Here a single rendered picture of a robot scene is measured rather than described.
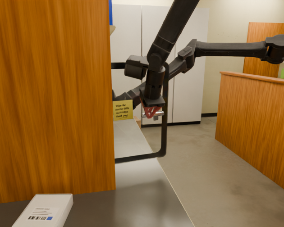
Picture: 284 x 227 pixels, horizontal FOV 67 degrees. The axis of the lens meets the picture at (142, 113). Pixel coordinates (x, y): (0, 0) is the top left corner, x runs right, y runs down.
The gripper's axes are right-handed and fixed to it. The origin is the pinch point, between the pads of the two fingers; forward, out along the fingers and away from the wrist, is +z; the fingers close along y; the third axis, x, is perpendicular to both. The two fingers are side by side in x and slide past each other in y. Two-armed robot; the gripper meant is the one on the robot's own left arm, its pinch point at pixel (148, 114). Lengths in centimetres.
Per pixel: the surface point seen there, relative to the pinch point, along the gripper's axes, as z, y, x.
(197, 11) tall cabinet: 42, -306, 190
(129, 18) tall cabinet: 59, -311, 69
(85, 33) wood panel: -27.5, -7.5, -20.9
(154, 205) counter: 16.2, 26.5, -3.9
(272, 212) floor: 132, 5, 137
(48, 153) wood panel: 6.6, 6.6, -35.8
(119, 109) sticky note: -0.1, -4.4, -10.3
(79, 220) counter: 15.9, 26.4, -27.8
